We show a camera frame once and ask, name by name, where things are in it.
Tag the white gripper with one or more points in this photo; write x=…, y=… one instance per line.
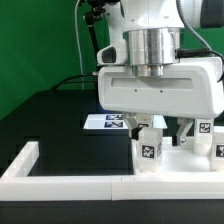
x=188, y=89

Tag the white square tabletop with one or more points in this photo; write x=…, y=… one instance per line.
x=176, y=159

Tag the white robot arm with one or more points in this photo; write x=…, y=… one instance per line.
x=145, y=70

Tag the white sheet with markers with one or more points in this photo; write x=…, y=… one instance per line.
x=115, y=121

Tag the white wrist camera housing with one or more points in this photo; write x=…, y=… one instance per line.
x=113, y=54

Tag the white U-shaped obstacle frame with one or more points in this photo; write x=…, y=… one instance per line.
x=16, y=184

